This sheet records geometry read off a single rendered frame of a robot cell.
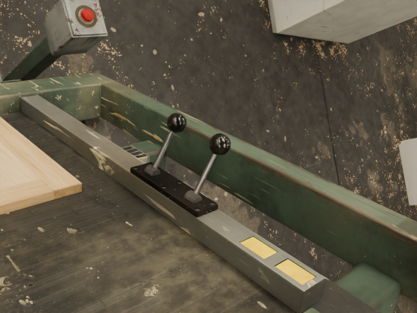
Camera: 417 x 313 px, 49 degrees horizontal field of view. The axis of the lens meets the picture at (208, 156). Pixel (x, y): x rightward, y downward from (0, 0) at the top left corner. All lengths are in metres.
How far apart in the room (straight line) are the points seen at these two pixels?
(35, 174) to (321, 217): 0.55
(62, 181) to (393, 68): 4.08
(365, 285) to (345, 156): 3.01
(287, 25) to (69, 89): 2.19
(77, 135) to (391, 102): 3.76
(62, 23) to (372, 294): 1.10
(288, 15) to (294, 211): 2.51
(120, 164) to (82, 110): 0.53
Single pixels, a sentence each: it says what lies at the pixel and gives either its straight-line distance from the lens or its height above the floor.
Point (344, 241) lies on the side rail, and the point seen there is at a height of 1.62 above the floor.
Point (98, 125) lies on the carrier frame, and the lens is 1.53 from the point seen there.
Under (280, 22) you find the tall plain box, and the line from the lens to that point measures 3.39.
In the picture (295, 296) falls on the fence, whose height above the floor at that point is 1.70.
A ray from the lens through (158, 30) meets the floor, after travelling 2.80.
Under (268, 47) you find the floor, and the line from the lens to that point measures 3.38.
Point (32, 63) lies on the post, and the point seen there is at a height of 0.52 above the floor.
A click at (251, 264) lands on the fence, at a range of 0.70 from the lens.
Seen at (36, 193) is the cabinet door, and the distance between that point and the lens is 0.88.
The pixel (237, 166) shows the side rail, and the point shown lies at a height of 1.40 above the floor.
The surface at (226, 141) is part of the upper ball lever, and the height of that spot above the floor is 1.57.
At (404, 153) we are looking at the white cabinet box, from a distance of 4.48.
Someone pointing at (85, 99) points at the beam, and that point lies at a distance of 1.43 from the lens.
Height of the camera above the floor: 2.14
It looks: 51 degrees down
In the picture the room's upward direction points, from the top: 76 degrees clockwise
